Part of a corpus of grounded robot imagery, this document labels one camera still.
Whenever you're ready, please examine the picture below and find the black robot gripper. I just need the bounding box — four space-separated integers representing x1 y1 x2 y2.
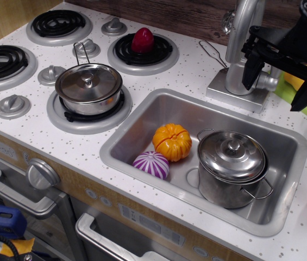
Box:
242 1 307 111

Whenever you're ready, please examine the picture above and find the silver toy faucet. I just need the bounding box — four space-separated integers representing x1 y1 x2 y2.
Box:
206 1 281 113

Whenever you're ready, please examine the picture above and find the yellow toy bell pepper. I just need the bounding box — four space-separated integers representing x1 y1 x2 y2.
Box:
284 72 304 91

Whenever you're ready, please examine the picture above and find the green cutting board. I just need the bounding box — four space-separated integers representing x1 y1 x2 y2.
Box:
274 73 307 115

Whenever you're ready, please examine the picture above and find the steel sink basin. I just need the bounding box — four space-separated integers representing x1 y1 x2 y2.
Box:
100 89 307 237

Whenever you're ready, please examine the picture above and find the large steel pot lid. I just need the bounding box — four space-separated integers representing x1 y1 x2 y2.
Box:
197 128 268 183

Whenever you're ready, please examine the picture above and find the large steel pot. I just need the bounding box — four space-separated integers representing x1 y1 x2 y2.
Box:
196 128 274 209

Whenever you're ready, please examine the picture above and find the back right stove burner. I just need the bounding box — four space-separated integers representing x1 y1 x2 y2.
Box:
107 33 179 76

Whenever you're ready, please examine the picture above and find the stove burner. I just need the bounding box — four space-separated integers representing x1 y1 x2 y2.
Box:
0 45 37 91
107 33 179 76
47 86 132 135
26 10 92 47

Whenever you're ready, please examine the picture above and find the orange toy pumpkin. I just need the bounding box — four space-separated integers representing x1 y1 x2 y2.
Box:
152 123 192 162

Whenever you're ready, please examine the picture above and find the red toy egg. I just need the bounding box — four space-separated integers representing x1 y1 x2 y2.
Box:
131 27 154 54

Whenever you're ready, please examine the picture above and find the purple white toy onion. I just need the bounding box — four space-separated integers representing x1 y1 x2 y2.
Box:
132 151 170 179

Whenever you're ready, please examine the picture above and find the grey stove knob back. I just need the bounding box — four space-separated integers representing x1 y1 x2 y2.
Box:
101 17 127 36

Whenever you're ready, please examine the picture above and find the grey stove knob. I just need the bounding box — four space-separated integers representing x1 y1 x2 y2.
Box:
101 17 127 36
37 65 66 86
0 95 32 120
72 39 101 59

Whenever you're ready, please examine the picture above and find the small steel pan lid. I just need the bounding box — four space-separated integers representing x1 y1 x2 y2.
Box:
55 64 123 104

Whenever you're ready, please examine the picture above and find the grey stove knob middle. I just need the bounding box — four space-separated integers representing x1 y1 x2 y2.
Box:
72 39 101 59

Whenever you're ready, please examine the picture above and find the small steel pan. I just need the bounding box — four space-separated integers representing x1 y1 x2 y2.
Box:
55 42 123 116

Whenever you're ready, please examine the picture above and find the front stove burner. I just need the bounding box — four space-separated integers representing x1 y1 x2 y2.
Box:
47 86 132 135

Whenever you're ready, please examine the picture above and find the back left stove burner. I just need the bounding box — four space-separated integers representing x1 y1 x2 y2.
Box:
26 10 92 47

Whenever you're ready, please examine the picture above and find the grey stove knob left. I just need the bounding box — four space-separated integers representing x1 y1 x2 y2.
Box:
37 65 66 86

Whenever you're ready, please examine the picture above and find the grey oven dial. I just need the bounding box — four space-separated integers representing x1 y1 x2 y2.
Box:
26 158 60 190

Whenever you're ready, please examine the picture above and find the grey stove knob front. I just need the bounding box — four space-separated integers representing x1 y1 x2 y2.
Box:
0 95 32 120

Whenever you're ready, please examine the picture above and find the far left stove burner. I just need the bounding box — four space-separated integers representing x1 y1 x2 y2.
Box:
0 45 37 91

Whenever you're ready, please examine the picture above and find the yellow tape piece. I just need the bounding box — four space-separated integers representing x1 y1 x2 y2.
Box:
0 238 35 257

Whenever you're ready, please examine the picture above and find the blue clamp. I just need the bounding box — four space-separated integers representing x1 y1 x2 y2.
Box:
0 205 27 239

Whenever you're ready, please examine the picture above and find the wire utensil handle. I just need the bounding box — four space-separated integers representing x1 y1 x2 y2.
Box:
199 40 227 68

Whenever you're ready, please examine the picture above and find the silver dishwasher door handle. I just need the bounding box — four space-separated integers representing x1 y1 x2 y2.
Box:
75 213 168 261

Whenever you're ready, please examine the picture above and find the silver oven door handle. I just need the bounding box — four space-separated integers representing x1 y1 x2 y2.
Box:
0 173 71 220

